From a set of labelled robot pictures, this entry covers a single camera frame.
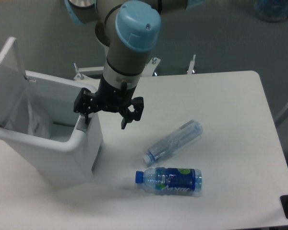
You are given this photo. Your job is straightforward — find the white push-top trash can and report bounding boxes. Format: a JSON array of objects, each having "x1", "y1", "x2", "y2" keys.
[{"x1": 0, "y1": 37, "x2": 103, "y2": 187}]

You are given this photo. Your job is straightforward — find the blue label plastic bottle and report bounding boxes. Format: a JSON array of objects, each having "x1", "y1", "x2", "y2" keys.
[{"x1": 135, "y1": 167, "x2": 202, "y2": 196}]

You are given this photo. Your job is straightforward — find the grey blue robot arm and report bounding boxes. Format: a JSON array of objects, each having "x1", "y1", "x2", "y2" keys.
[{"x1": 65, "y1": 0, "x2": 200, "y2": 127}]

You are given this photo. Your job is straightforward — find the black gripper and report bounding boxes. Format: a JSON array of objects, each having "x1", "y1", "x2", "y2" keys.
[{"x1": 73, "y1": 78, "x2": 144, "y2": 129}]

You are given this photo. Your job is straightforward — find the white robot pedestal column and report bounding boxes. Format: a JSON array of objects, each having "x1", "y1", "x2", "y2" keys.
[{"x1": 95, "y1": 20, "x2": 110, "y2": 48}]

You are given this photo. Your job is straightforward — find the white metal base frame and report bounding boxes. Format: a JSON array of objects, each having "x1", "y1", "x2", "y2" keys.
[{"x1": 74, "y1": 54, "x2": 197, "y2": 80}]

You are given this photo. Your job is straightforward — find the blue container in background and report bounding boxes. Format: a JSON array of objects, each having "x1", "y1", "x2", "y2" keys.
[{"x1": 254, "y1": 0, "x2": 288, "y2": 23}]

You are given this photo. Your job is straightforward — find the clear empty plastic bottle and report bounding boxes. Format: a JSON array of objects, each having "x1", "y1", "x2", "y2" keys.
[{"x1": 143, "y1": 120, "x2": 204, "y2": 167}]

